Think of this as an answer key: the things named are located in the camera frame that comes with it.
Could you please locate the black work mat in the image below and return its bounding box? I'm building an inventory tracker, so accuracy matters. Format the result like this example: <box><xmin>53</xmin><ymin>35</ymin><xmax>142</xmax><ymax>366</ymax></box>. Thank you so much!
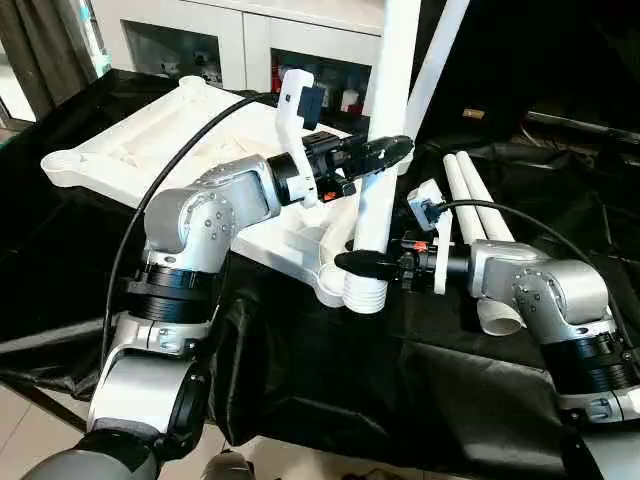
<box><xmin>0</xmin><ymin>67</ymin><xmax>640</xmax><ymax>476</ymax></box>

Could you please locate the white plastic table leg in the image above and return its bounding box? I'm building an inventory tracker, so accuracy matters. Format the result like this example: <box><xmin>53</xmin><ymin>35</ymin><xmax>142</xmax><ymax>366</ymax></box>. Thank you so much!
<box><xmin>342</xmin><ymin>0</ymin><xmax>420</xmax><ymax>317</ymax></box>
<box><xmin>399</xmin><ymin>0</ymin><xmax>472</xmax><ymax>177</ymax></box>
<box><xmin>453</xmin><ymin>150</ymin><xmax>515</xmax><ymax>247</ymax></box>
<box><xmin>442</xmin><ymin>153</ymin><xmax>525</xmax><ymax>337</ymax></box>

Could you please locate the white glass-door cabinet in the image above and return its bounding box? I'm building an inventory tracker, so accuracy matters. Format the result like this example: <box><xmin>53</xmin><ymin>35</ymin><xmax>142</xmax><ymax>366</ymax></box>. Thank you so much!
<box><xmin>89</xmin><ymin>0</ymin><xmax>386</xmax><ymax>119</ymax></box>

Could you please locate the silver metal bar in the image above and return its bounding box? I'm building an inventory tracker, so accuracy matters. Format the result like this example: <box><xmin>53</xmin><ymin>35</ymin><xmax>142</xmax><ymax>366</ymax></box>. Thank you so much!
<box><xmin>524</xmin><ymin>110</ymin><xmax>640</xmax><ymax>146</ymax></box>

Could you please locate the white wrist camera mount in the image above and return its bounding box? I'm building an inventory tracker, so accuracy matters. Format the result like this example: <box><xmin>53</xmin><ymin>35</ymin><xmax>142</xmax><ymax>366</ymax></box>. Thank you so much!
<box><xmin>406</xmin><ymin>178</ymin><xmax>455</xmax><ymax>297</ymax></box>
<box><xmin>273</xmin><ymin>69</ymin><xmax>325</xmax><ymax>212</ymax></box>

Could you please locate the grey curtain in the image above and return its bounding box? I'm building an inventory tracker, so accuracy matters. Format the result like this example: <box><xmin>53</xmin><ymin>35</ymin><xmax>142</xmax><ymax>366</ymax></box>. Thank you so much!
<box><xmin>0</xmin><ymin>0</ymin><xmax>99</xmax><ymax>121</ymax></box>

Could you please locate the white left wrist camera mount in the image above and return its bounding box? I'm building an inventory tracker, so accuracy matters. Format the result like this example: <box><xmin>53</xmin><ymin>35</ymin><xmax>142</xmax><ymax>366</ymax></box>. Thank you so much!
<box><xmin>273</xmin><ymin>69</ymin><xmax>325</xmax><ymax>212</ymax></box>

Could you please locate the large black box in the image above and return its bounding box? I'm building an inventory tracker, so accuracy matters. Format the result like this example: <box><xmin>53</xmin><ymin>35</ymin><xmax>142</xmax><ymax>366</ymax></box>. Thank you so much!
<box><xmin>412</xmin><ymin>0</ymin><xmax>531</xmax><ymax>149</ymax></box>

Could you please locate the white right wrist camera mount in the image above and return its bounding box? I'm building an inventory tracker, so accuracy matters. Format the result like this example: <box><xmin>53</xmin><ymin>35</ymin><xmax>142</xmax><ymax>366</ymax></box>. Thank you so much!
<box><xmin>406</xmin><ymin>178</ymin><xmax>455</xmax><ymax>297</ymax></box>

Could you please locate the white plastic table top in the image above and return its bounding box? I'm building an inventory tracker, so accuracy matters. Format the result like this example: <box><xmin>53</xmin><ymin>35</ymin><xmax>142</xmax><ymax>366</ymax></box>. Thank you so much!
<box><xmin>39</xmin><ymin>74</ymin><xmax>417</xmax><ymax>312</ymax></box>

